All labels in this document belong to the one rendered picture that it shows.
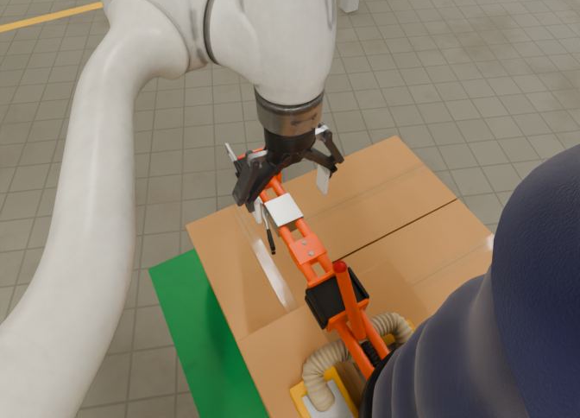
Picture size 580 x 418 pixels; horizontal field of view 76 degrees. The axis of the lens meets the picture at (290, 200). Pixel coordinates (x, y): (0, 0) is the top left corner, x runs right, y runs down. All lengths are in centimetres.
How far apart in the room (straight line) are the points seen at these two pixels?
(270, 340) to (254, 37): 61
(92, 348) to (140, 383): 160
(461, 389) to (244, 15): 37
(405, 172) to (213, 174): 117
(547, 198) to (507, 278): 4
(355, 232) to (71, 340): 123
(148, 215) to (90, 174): 191
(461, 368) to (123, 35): 42
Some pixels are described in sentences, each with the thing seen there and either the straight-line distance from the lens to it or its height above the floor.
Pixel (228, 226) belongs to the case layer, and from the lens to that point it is 143.
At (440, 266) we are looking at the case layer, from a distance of 144.
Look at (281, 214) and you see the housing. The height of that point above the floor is 109.
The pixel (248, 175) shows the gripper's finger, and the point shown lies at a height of 132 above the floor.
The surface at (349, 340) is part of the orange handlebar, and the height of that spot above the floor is 108.
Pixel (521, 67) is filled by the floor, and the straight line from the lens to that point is 350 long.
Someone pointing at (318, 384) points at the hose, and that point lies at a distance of 75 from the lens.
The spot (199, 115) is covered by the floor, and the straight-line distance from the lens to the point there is 268.
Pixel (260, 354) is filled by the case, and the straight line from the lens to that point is 83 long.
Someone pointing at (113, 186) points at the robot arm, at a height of 152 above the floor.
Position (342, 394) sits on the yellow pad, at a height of 96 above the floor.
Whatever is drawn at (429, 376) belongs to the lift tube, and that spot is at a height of 146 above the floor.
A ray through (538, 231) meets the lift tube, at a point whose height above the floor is 162.
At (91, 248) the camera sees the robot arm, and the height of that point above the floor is 153.
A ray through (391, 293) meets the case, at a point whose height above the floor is 94.
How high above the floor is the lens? 176
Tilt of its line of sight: 55 degrees down
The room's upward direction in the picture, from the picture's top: straight up
